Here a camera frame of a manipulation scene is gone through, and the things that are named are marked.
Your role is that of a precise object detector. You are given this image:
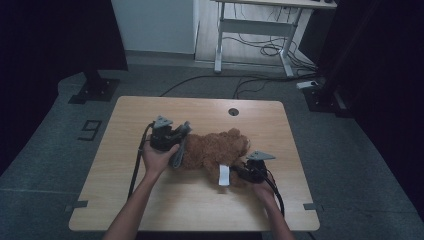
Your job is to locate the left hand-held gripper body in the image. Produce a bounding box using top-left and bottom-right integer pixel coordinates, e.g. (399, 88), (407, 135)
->
(149, 115), (183, 153)

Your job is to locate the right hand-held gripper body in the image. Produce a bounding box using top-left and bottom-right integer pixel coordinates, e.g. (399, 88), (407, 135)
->
(244, 150), (277, 184)

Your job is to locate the grey doll garment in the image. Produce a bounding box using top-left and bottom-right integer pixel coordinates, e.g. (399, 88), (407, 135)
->
(168, 120), (194, 170)

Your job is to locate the brown teddy bear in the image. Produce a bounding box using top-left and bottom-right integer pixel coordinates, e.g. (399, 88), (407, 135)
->
(181, 127), (252, 188)

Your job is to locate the person's right hand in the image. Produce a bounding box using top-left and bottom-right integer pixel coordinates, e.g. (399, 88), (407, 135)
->
(251, 179), (276, 205)

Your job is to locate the person's left hand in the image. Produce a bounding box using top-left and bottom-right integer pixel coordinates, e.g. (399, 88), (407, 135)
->
(141, 144), (181, 179)

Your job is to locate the grey tape strip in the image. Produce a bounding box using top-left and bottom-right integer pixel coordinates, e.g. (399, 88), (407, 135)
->
(303, 202), (324, 212)

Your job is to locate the black stand base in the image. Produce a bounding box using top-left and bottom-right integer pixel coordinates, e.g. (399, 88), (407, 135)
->
(302, 79), (354, 119)
(68, 68), (121, 104)

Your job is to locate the white power strip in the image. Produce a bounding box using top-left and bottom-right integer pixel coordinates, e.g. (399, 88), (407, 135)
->
(295, 80), (319, 90)

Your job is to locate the dark curtain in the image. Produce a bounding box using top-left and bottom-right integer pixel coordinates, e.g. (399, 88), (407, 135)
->
(316, 0), (424, 221)
(0, 0), (129, 176)

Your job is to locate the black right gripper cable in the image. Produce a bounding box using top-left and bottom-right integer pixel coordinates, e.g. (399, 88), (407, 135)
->
(264, 169), (286, 218)

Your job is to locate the long black floor cable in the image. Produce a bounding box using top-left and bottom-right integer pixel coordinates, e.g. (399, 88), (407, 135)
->
(159, 73), (301, 98)

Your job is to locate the bundle of black cables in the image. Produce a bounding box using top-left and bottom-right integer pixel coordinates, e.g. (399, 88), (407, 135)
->
(222, 33), (318, 78)

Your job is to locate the white frame desk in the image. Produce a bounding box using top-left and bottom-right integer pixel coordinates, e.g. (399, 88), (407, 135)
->
(213, 0), (338, 78)

